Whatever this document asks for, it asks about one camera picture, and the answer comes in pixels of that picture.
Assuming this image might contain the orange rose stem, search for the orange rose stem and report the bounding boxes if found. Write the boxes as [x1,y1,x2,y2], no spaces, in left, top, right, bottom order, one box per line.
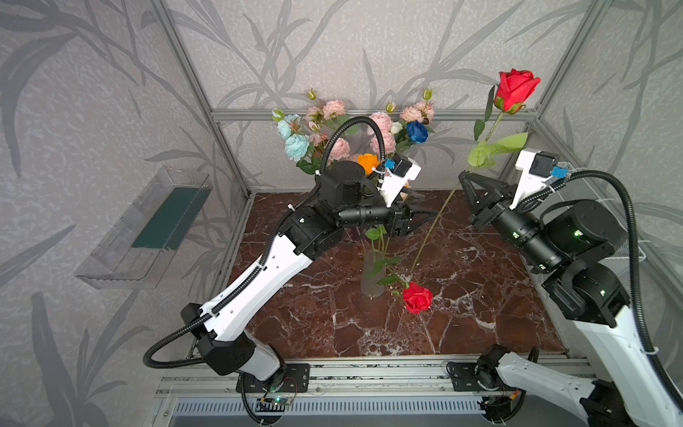
[357,154,381,175]

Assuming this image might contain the blue rose stem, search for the blue rose stem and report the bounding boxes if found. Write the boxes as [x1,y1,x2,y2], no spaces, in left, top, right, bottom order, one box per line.
[406,121,429,143]

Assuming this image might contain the pink peony stem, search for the pink peony stem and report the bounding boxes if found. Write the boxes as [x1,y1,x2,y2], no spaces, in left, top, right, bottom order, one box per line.
[327,138,350,165]

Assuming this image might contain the pink ranunculus stem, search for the pink ranunculus stem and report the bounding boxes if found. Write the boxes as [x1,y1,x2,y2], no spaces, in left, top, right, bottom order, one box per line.
[368,112,396,155]

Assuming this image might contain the red rose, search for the red rose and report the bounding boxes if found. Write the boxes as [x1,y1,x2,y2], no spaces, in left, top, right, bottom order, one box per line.
[410,68,542,273]

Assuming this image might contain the pale green hydrangea stem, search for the pale green hydrangea stem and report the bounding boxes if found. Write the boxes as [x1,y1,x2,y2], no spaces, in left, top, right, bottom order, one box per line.
[271,108,321,174]

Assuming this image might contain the pink white carnation stem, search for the pink white carnation stem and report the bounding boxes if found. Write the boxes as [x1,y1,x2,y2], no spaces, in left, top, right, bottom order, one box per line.
[304,89,348,133]

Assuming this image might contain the clear frosted glass vase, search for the clear frosted glass vase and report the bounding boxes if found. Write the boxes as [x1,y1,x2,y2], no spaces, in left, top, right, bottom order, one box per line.
[360,249,385,299]

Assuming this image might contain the pink lisianthus flower stem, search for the pink lisianthus flower stem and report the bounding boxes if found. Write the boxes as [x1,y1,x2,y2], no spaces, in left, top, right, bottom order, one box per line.
[400,88,435,125]

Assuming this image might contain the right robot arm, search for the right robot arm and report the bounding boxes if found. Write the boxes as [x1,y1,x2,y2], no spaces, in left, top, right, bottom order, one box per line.
[459,170,682,426]

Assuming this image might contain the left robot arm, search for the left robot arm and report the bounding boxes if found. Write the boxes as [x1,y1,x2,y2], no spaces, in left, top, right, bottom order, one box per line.
[142,117,421,382]

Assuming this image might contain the pink rose bouquet stem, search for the pink rose bouquet stem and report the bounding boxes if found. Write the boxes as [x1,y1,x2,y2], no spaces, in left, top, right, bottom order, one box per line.
[304,106,332,157]

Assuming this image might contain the green circuit board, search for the green circuit board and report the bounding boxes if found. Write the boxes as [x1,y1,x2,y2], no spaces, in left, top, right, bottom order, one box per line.
[258,394,296,412]

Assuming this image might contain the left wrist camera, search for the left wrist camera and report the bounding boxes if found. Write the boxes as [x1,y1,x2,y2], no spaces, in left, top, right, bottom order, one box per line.
[379,153,422,207]

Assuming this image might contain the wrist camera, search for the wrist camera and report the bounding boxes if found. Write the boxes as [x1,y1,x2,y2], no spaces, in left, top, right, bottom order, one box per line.
[379,153,422,207]
[510,149,568,210]

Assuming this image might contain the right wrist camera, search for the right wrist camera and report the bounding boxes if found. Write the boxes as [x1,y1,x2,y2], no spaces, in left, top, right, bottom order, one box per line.
[510,149,568,210]

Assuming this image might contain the white wire mesh basket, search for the white wire mesh basket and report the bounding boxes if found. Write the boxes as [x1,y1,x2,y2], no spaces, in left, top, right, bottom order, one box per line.
[516,170,640,295]

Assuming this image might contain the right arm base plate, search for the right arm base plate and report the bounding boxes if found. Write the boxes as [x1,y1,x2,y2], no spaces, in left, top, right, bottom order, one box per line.
[446,361,516,394]

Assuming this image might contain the aluminium front rail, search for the aluminium front rail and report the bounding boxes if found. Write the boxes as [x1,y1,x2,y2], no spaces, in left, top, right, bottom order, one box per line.
[154,356,604,399]

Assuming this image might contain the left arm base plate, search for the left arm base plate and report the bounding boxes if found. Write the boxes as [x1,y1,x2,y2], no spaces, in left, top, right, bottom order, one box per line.
[237,363,311,393]

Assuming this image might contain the clear acrylic wall shelf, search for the clear acrylic wall shelf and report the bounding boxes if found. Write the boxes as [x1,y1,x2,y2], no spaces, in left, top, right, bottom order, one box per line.
[75,167,213,290]

